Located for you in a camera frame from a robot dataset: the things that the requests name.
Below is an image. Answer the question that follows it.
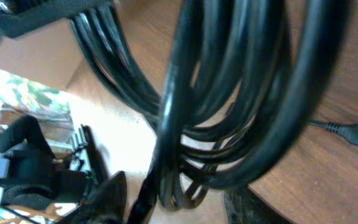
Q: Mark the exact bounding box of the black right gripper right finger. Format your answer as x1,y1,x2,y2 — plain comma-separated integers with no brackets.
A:
224,188,291,224

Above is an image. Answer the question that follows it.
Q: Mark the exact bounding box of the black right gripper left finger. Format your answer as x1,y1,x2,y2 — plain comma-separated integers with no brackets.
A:
57,171,127,224

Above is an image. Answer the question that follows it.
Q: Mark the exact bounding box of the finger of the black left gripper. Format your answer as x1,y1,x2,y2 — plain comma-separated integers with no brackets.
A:
0,0,110,39

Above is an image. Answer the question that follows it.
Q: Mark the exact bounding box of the black USB cable bundle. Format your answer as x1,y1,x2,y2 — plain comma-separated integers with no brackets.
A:
68,0,358,224

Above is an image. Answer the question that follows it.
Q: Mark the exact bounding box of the black office chair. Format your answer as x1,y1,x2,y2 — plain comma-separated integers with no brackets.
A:
0,150,94,210

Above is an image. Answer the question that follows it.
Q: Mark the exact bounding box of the person in dark clothes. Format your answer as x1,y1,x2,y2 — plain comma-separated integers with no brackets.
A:
0,115,57,194

